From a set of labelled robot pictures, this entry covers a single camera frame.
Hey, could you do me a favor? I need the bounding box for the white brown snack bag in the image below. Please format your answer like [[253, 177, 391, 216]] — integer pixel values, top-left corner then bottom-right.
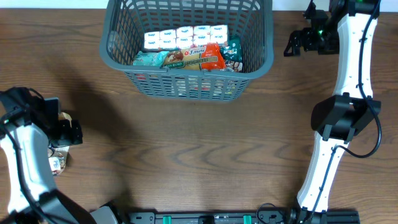
[[47, 111, 74, 177], [223, 60, 243, 72]]

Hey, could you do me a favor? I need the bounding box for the green Nescafe coffee bag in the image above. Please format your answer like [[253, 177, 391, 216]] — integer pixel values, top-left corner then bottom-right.
[[220, 35, 243, 62]]

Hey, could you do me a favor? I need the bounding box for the light blue snack bar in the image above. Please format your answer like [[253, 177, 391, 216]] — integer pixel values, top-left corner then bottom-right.
[[132, 51, 169, 67]]

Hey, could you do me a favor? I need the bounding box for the San Remo spaghetti packet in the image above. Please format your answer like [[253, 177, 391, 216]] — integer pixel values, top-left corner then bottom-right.
[[163, 44, 226, 71]]

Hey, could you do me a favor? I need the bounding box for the grey plastic basket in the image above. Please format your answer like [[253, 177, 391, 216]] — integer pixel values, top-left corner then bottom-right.
[[99, 0, 274, 101]]

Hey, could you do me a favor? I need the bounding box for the Kleenex tissue multipack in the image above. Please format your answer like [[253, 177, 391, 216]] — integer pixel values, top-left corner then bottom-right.
[[143, 25, 229, 51]]

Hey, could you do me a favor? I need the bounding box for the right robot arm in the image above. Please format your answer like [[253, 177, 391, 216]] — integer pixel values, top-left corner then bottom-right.
[[284, 0, 382, 223]]

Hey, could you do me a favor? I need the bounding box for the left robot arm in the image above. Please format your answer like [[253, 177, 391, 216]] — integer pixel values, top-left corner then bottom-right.
[[1, 87, 96, 223]]

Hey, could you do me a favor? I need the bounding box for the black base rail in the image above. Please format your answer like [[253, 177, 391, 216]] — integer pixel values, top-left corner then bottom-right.
[[90, 203, 360, 224]]

